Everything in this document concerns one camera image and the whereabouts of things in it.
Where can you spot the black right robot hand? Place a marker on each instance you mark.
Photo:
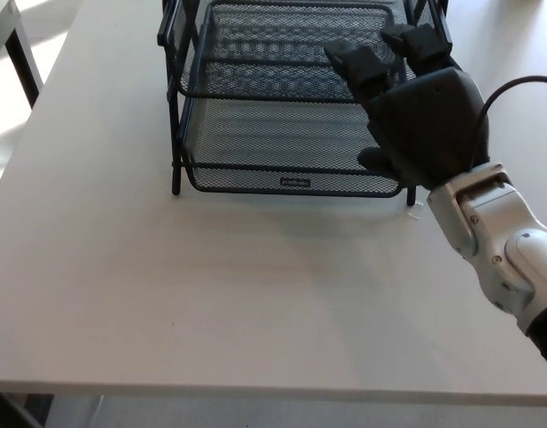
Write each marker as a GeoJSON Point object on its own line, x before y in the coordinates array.
{"type": "Point", "coordinates": [429, 125]}

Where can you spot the wide black mesh drawer tray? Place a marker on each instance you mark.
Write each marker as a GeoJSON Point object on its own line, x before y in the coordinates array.
{"type": "Point", "coordinates": [264, 82]}

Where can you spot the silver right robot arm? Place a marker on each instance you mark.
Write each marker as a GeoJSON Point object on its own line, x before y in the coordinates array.
{"type": "Point", "coordinates": [487, 214]}

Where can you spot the silver metal desk leg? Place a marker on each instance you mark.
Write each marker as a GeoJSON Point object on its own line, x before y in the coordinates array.
{"type": "Point", "coordinates": [75, 412]}

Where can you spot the clear tape piece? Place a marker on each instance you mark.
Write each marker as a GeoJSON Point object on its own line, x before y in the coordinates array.
{"type": "Point", "coordinates": [411, 213]}

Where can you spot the small black mesh tray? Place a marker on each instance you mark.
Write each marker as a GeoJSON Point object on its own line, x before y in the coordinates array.
{"type": "Point", "coordinates": [278, 31]}

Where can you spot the labelled black mesh tray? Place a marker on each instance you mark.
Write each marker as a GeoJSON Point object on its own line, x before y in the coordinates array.
{"type": "Point", "coordinates": [255, 180]}

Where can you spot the white side table black legs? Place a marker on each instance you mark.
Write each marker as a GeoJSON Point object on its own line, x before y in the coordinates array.
{"type": "Point", "coordinates": [22, 62]}

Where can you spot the dark grey chair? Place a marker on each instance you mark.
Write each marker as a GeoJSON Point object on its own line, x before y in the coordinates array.
{"type": "Point", "coordinates": [10, 412]}

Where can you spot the black metal organizer frame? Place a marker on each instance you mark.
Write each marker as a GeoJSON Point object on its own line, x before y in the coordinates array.
{"type": "Point", "coordinates": [176, 183]}

